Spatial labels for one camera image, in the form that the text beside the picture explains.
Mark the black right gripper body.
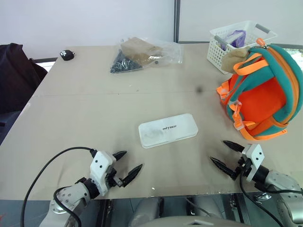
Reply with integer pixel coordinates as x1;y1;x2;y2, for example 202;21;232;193
234;155;253;180

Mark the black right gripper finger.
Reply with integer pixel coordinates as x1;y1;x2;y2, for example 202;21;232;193
223;140;245;153
209;156;238;181

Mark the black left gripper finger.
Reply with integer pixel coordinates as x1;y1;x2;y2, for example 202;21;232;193
121;163;143;188
111;150;128;161

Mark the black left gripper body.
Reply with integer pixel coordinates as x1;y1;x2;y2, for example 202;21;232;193
107;166;124;189

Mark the white plastic case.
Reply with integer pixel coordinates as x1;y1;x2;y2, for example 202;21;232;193
138;113;199;149

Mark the orange and teal backpack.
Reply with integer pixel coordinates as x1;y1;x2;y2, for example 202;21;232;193
215;38;303;141

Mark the clear plastic bag with items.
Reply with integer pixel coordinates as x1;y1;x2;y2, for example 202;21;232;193
109;36;184;75

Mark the silver robot torso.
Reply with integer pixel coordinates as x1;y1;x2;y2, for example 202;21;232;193
127;196;244;227

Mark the beige cloth pouch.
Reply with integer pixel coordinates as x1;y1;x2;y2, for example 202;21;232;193
221;46;250;74

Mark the white plastic lattice basket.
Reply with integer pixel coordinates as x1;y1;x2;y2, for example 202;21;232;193
206;20;278;75

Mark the purple cloth item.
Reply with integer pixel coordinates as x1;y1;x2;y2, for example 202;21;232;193
223;29;247;48

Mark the small black paw-print object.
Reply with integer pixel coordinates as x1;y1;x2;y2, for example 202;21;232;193
59;49;77;61

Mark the black fabric bag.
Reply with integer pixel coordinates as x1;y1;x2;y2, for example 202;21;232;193
0;43;48;114

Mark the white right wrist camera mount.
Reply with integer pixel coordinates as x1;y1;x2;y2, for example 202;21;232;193
241;143;265;182

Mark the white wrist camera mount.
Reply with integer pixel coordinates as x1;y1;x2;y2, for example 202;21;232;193
241;143;265;182
89;151;116;197

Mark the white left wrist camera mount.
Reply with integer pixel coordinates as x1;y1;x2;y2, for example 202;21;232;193
89;151;116;197

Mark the dark vertical wall post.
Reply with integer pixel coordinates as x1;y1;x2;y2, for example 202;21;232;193
173;0;181;43

